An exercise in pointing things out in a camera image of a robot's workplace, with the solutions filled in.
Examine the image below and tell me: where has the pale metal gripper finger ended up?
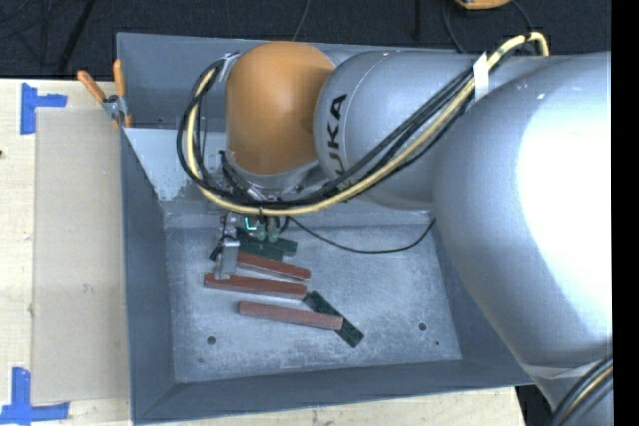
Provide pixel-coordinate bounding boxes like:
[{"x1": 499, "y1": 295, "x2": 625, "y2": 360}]
[{"x1": 213, "y1": 237, "x2": 241, "y2": 281}]

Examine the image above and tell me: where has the dark green flat block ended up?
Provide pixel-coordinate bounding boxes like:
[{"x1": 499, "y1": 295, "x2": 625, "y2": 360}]
[
  {"x1": 302, "y1": 289, "x2": 366, "y2": 349},
  {"x1": 209, "y1": 226, "x2": 299, "y2": 263}
]

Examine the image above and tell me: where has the red-brown flat block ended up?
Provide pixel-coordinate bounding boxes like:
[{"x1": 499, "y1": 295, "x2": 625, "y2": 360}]
[
  {"x1": 203, "y1": 272, "x2": 308, "y2": 300},
  {"x1": 235, "y1": 251, "x2": 313, "y2": 281},
  {"x1": 237, "y1": 300, "x2": 345, "y2": 332}
]

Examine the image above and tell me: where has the pale cardboard board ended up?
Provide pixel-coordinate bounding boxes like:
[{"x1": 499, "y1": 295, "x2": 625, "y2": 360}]
[{"x1": 29, "y1": 107, "x2": 132, "y2": 408}]

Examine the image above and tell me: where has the grey metal bin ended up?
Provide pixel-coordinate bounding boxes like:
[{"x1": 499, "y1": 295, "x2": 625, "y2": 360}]
[{"x1": 115, "y1": 32, "x2": 534, "y2": 425}]

